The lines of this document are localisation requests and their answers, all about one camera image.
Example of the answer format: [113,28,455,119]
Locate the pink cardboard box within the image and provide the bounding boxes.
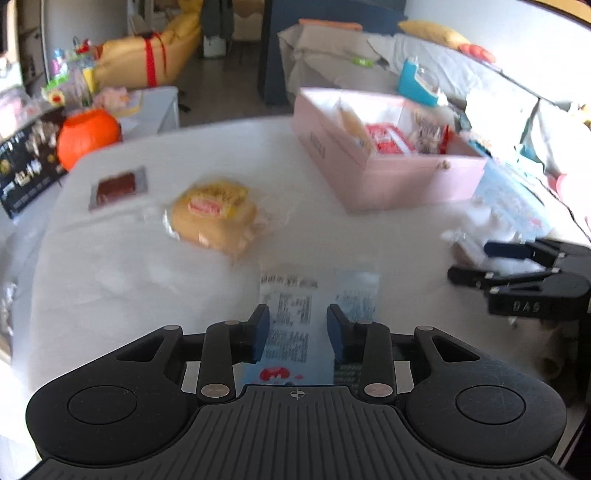
[291,88,489,214]

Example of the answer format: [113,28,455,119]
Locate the black printed box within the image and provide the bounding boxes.
[0,111,70,220]

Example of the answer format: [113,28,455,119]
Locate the black strap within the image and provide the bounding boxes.
[493,64,591,108]

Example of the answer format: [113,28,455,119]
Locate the beige chair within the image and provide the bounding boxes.
[232,0,267,29]

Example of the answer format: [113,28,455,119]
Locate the pink and blue bottle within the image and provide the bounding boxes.
[50,48,71,89]

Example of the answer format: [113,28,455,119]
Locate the grey coat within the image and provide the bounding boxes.
[201,0,232,38]

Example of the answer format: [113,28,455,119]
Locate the orange cushion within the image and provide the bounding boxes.
[459,43,498,65]

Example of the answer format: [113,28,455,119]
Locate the light blue white snack packet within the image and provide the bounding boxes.
[259,270,382,387]

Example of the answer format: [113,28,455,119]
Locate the light blue box lid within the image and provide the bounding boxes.
[470,159,556,241]

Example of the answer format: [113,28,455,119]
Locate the yellow cushion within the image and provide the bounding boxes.
[398,19,472,51]

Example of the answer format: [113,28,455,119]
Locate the small brown snack packet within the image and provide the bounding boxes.
[441,226,527,269]

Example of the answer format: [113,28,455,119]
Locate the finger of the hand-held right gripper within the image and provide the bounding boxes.
[484,239,563,271]
[447,266,563,291]

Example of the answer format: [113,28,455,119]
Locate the white low cabinet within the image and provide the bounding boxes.
[98,85,181,140]

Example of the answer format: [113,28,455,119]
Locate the orange pumpkin bucket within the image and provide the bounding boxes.
[56,108,123,173]

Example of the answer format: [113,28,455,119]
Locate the blue cabinet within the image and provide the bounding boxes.
[259,0,408,108]

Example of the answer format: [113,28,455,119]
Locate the red white snack packet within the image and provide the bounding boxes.
[364,122,417,156]

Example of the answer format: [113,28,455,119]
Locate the brown snack in clear packet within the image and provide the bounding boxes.
[88,166,150,213]

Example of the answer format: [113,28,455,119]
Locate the sofa with grey cover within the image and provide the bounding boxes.
[277,18,591,241]

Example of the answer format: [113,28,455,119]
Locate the round bread in clear packet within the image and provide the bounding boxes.
[152,175,278,267]

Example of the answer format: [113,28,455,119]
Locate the pale bread packet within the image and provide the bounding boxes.
[336,103,378,154]

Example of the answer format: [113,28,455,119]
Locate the orange bolster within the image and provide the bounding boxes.
[298,18,363,32]

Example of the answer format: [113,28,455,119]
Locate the red ribbon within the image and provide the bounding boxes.
[143,32,170,87]

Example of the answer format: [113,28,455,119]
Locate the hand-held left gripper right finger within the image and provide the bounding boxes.
[326,304,483,400]

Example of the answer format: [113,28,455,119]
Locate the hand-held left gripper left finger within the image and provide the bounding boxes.
[115,304,271,400]

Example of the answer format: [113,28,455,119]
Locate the yellow armchair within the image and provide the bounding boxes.
[93,0,204,89]

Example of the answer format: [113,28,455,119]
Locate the pink plush toy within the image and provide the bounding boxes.
[94,86,131,110]

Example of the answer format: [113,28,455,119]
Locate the blue toy box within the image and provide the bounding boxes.
[397,57,448,108]

